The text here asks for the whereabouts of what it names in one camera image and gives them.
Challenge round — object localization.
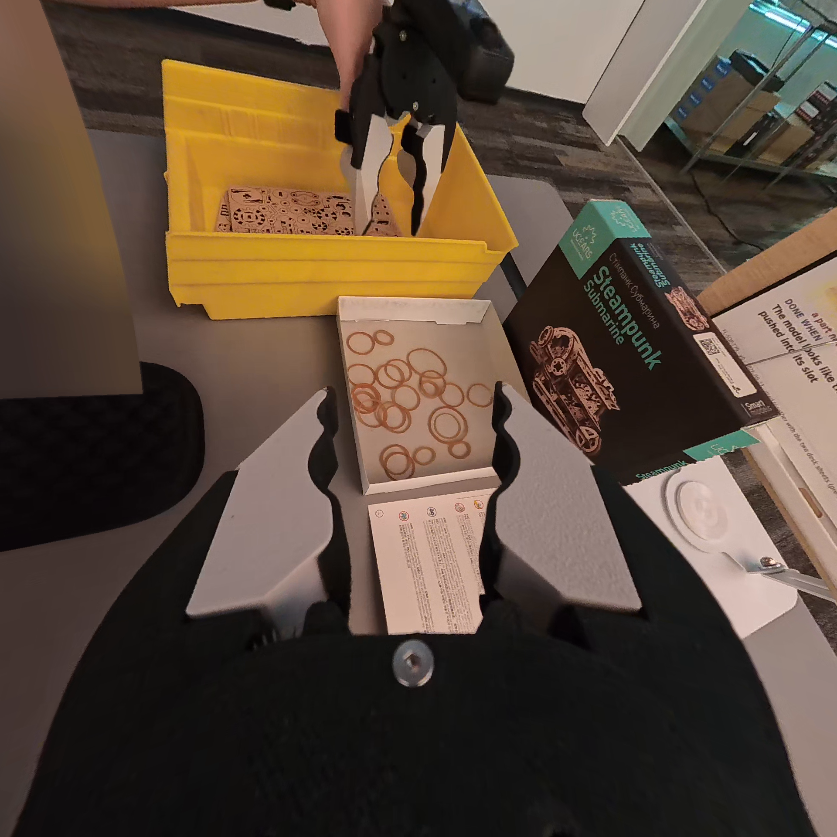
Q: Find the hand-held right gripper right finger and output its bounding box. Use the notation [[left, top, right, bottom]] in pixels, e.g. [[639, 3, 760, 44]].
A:
[[479, 381, 643, 630]]

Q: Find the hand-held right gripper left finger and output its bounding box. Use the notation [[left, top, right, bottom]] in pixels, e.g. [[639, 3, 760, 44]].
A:
[[185, 387, 354, 635]]

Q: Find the white cardboard tray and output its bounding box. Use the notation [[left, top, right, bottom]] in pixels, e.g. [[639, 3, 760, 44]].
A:
[[337, 296, 506, 497]]

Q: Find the yellow plastic bin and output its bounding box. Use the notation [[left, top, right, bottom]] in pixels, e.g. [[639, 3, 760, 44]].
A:
[[161, 59, 519, 321]]

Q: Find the black model kit box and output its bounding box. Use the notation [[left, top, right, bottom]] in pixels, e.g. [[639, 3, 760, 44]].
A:
[[502, 199, 780, 488]]

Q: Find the black mesh pad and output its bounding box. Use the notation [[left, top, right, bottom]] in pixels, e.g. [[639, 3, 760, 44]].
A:
[[0, 363, 205, 553]]

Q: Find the pile of rubber bands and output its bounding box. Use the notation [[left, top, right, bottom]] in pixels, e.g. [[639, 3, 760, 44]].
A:
[[345, 329, 496, 483]]

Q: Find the stack of wooden sheets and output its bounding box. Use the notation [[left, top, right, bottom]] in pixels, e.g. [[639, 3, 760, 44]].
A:
[[214, 187, 403, 238]]

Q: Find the person's left hand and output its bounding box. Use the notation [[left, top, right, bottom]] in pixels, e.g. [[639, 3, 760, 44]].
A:
[[296, 0, 387, 109]]

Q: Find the white instruction booklet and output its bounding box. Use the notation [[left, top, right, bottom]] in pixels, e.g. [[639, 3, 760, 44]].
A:
[[367, 487, 503, 636]]

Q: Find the black bag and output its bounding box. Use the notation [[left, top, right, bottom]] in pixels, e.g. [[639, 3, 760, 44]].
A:
[[454, 0, 515, 103]]

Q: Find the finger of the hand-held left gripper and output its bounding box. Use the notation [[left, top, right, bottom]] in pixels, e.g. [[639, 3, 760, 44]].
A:
[[396, 119, 456, 236], [339, 114, 398, 236]]

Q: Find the shelf rack with boxes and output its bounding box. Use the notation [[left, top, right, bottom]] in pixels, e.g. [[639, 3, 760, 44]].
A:
[[663, 49, 837, 194]]

